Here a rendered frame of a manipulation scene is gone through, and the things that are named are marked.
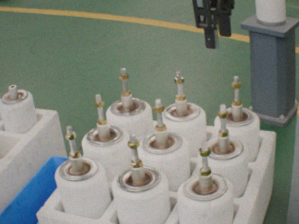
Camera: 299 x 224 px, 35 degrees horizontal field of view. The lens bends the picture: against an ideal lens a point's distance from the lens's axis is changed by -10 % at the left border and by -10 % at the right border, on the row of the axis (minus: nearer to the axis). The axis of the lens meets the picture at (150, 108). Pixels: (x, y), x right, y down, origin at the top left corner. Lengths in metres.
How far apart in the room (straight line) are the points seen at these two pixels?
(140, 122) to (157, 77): 0.76
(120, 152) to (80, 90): 0.85
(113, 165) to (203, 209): 0.25
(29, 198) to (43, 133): 0.19
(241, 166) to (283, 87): 0.57
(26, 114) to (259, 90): 0.67
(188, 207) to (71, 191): 0.21
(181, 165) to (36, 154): 0.42
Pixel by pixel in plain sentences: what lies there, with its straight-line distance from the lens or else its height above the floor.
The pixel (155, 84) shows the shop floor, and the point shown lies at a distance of 1.78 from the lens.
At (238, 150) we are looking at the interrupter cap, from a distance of 0.93.
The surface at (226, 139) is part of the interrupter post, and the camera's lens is 0.92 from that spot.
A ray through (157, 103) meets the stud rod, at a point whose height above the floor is 0.34.
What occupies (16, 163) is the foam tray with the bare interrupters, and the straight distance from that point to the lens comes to 1.16.
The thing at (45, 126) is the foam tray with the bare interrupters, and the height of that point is 0.17.
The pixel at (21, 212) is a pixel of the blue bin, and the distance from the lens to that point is 1.15.
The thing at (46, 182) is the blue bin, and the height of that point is 0.08.
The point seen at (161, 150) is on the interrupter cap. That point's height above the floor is 0.25.
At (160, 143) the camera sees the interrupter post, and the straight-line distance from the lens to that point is 0.96.
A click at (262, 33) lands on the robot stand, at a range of 1.40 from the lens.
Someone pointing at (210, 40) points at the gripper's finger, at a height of 0.48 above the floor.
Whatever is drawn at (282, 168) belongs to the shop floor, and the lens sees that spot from 1.32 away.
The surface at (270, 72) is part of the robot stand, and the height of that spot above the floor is 0.16.
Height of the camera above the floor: 0.76
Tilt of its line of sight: 28 degrees down
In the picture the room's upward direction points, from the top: 7 degrees counter-clockwise
